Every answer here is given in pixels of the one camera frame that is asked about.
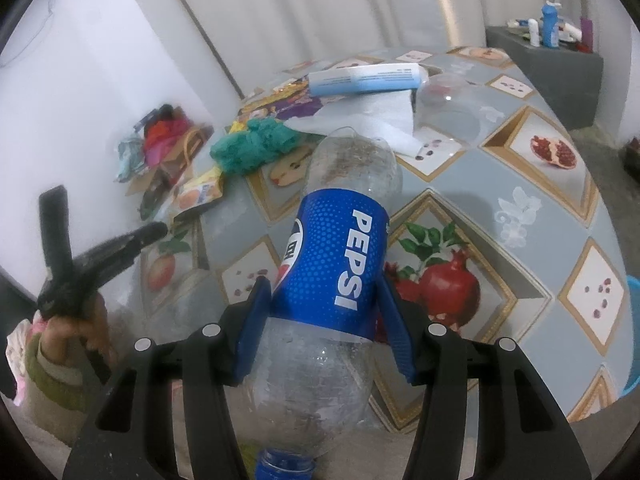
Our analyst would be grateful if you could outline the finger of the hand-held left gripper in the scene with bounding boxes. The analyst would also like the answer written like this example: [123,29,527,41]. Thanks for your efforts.
[74,221,169,282]
[40,185,74,282]

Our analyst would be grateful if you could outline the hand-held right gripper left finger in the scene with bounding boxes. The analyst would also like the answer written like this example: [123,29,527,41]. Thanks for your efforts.
[62,275,273,480]

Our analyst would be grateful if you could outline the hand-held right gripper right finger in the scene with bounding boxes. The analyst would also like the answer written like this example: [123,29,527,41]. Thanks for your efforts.
[375,276,591,480]

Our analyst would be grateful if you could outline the orange yellow snack packet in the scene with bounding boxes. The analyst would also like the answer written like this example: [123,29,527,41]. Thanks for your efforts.
[170,167,226,223]

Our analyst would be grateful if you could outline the clear plastic bottle blue label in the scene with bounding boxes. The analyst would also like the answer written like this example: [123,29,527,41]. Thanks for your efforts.
[240,127,403,480]

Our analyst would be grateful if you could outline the white tissue paper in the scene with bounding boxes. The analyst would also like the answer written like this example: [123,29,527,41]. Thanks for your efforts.
[287,91,426,158]

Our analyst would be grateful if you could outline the purple yellow noodle packet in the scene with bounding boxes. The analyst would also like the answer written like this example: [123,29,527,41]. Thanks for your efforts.
[237,76,326,121]

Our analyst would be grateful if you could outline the clear plastic cup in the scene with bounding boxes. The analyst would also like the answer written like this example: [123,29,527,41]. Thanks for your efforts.
[415,72,493,143]

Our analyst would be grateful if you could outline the white blue tube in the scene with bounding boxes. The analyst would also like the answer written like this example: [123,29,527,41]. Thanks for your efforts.
[307,63,426,97]

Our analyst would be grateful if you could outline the person's left forearm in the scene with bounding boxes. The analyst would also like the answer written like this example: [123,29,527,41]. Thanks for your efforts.
[5,320,101,441]

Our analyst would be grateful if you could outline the person's left hand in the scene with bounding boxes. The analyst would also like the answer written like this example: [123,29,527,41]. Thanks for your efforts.
[42,292,119,368]

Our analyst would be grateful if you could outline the brown red shopping bags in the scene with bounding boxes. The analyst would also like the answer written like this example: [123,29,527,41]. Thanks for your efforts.
[125,125,216,221]

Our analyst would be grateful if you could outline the patterned teal cloth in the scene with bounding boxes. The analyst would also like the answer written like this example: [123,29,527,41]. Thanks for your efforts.
[116,135,148,183]

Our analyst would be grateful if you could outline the red pink cloth pile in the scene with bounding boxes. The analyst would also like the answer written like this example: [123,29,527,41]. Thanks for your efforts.
[142,105,193,161]

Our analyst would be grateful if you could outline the fruit print tablecloth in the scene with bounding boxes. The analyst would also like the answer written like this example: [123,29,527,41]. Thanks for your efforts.
[135,47,628,433]

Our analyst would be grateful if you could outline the grey cabinet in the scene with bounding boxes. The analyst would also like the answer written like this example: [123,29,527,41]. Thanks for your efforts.
[485,25,606,131]

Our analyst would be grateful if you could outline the white curtain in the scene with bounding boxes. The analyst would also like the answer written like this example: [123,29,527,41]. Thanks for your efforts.
[160,0,591,101]

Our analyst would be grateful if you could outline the blue pump bottle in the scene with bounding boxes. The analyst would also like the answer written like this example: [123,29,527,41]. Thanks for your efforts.
[541,1,562,48]

